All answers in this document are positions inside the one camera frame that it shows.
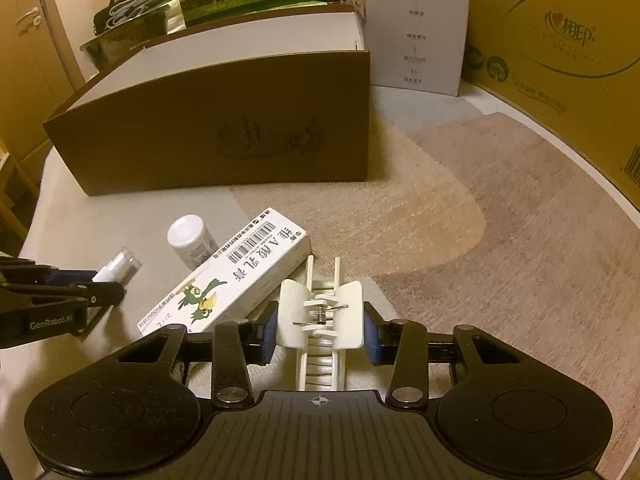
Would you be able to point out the small white pill bottle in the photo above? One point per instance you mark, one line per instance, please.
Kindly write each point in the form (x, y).
(190, 240)

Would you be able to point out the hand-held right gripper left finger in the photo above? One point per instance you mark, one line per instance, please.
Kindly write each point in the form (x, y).
(267, 336)

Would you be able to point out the beige cabinet door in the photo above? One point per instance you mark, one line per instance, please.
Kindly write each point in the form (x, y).
(30, 60)

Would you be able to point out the white hair claw clip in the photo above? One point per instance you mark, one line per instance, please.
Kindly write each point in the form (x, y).
(295, 320)

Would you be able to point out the brown cardboard box white inside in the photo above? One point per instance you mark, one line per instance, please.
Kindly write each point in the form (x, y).
(200, 110)

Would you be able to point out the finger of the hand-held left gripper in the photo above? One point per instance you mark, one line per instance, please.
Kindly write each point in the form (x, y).
(70, 277)
(100, 293)

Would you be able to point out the white box with woman picture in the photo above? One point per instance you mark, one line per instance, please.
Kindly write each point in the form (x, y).
(420, 30)

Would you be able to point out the large corrugated cardboard box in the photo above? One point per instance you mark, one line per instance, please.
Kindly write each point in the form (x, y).
(560, 50)

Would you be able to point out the white medicine box green bird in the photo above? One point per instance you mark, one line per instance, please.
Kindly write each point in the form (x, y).
(240, 270)

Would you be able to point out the wooden chair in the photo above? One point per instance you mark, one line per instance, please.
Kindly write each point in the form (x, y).
(12, 190)

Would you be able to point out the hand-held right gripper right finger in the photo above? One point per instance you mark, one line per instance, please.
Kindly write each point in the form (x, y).
(371, 336)

